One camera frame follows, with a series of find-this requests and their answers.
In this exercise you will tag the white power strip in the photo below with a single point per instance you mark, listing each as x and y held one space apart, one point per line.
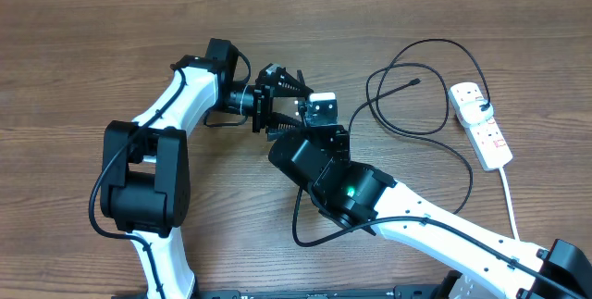
486 138

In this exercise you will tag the blue Galaxy smartphone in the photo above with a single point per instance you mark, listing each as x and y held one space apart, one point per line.
301 78

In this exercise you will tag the white charger plug adapter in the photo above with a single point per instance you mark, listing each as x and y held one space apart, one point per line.
475 112

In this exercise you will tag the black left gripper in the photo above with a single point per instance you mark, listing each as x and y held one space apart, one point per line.
264 99

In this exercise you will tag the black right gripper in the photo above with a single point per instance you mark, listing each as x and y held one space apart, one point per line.
339 141

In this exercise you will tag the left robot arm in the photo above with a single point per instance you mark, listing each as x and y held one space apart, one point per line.
143 192

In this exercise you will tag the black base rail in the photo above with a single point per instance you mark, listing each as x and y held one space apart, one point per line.
417 291

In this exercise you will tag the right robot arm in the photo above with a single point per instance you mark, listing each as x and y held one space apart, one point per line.
358 196

